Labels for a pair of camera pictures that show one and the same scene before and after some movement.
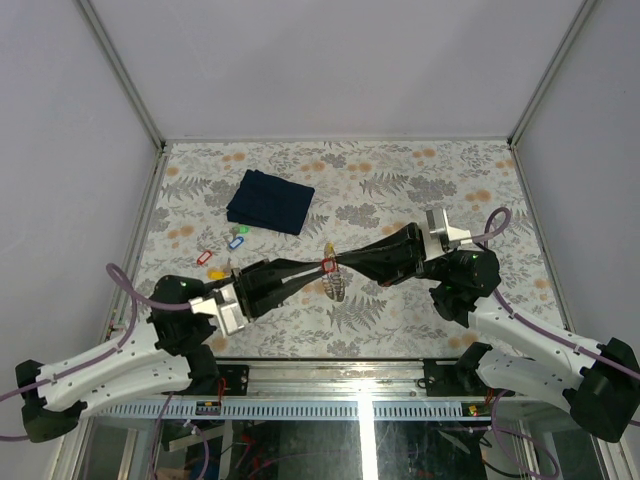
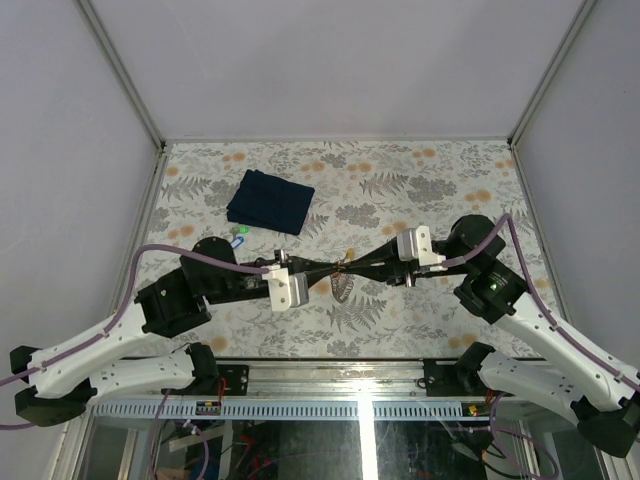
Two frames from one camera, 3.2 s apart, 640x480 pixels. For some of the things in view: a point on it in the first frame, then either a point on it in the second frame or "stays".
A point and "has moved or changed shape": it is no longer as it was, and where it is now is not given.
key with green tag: (240, 229) stays
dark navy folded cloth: (270, 201) stays
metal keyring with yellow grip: (333, 282) has moved or changed shape
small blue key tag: (237, 242) stays
